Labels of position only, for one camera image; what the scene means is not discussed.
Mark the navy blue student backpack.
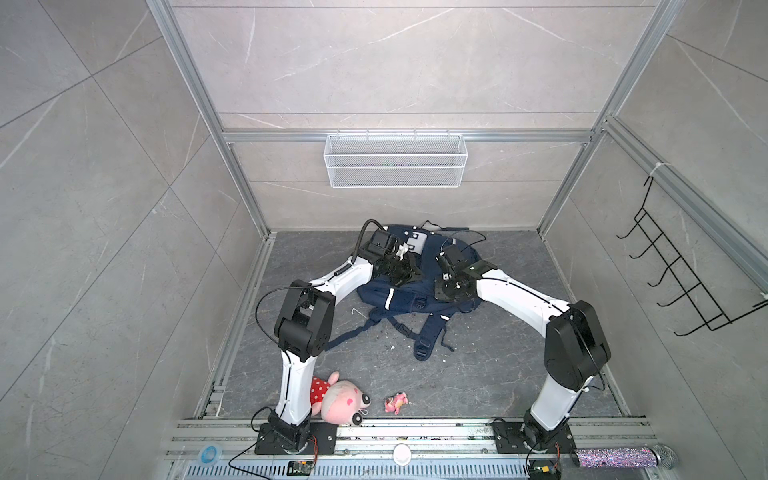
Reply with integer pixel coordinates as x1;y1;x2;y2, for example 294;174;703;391
326;225;482;361

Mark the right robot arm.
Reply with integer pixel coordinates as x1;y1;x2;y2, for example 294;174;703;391
434;242;611;452

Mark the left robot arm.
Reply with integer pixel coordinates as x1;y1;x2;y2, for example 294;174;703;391
264;219;427;453

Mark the small pink toy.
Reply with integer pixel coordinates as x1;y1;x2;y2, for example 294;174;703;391
384;392;409;415

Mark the pink pig plush toy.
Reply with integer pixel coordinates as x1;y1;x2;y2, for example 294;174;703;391
310;371;371;425

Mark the white round cap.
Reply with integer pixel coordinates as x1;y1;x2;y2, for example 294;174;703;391
392;443;412;467

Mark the glitter purple tube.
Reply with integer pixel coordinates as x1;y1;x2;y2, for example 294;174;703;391
571;444;679;470

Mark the blue tape roll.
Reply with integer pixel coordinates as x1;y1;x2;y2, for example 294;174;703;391
197;443;222;466

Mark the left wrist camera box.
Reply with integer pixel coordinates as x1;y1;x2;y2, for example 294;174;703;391
393;242;410;261

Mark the white wire mesh basket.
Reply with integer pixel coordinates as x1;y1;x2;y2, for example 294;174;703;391
323;133;469;189

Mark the black wire hook rack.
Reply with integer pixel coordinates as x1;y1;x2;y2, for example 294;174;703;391
616;176;767;338

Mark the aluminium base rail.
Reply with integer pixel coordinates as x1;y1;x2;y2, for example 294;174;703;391
161;417;677;479

